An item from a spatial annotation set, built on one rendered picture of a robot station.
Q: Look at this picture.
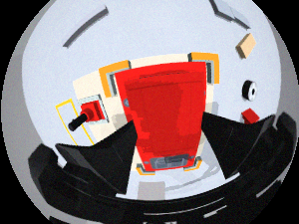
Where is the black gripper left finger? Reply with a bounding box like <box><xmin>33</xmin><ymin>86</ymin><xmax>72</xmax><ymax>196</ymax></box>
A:
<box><xmin>54</xmin><ymin>119</ymin><xmax>138</xmax><ymax>195</ymax></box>

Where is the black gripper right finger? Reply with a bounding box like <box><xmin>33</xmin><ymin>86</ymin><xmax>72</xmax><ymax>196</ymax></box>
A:
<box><xmin>201</xmin><ymin>112</ymin><xmax>275</xmax><ymax>179</ymax></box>

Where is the tan rectangular block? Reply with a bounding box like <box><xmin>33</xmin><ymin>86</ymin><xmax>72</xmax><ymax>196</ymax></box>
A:
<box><xmin>235</xmin><ymin>32</ymin><xmax>257</xmax><ymax>59</ymax></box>

